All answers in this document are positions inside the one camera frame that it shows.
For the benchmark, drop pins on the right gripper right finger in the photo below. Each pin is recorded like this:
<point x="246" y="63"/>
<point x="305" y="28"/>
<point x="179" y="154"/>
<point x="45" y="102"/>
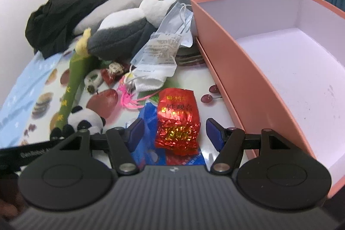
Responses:
<point x="229" y="144"/>

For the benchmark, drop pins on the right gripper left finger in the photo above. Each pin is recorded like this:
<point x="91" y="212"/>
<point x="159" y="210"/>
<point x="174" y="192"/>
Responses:
<point x="121" y="143"/>

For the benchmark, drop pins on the blue white plastic bag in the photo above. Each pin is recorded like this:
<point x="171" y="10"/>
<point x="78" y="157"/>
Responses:
<point x="147" y="154"/>

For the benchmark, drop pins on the pink feather toy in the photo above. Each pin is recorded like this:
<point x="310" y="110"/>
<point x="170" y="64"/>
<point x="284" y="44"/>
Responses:
<point x="127" y="89"/>

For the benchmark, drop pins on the small panda plush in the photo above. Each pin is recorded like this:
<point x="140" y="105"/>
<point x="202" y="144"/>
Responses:
<point x="79" y="119"/>

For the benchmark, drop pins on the red foil tea packet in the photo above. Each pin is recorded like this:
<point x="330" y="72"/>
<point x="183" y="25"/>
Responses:
<point x="178" y="122"/>

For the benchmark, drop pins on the red snack wrapper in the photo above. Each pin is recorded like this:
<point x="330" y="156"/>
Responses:
<point x="114" y="72"/>

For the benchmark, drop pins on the packaged mask with label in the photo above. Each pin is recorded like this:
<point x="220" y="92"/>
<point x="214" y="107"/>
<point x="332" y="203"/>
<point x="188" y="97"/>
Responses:
<point x="163" y="44"/>

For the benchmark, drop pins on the blue face mask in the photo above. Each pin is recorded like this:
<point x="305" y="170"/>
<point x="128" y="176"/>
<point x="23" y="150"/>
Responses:
<point x="186" y="15"/>

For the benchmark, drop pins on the person's left hand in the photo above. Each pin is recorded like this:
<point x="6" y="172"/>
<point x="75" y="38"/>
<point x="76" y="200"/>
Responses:
<point x="12" y="202"/>

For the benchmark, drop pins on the green fabric massage hammer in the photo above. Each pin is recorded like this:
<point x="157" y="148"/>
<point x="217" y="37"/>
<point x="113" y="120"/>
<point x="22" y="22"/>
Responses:
<point x="79" y="67"/>

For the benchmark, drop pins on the orange cardboard box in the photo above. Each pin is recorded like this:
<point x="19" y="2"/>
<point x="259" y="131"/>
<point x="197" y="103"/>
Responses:
<point x="279" y="64"/>

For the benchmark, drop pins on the grey white penguin plush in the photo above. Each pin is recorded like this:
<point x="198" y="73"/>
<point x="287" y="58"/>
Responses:
<point x="123" y="33"/>

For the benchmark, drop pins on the black clothes pile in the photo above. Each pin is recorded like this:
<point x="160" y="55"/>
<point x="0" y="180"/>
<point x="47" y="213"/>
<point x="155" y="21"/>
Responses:
<point x="49" y="29"/>

